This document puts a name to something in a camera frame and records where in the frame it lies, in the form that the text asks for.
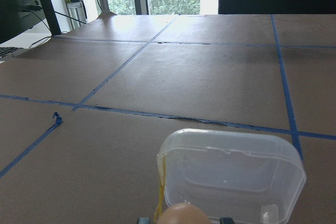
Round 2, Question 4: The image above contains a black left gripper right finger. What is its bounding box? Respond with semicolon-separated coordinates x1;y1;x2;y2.
219;217;233;224

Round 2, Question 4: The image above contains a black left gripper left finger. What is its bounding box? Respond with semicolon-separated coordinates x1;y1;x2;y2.
137;217;150;224

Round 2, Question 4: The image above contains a brown egg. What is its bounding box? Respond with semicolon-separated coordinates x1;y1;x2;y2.
156;203;212;224

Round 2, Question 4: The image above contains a clear plastic box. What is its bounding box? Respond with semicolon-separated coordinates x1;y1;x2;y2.
157;129;307;223

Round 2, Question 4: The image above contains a black computer monitor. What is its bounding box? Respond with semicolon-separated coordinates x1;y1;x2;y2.
1;0;45;43

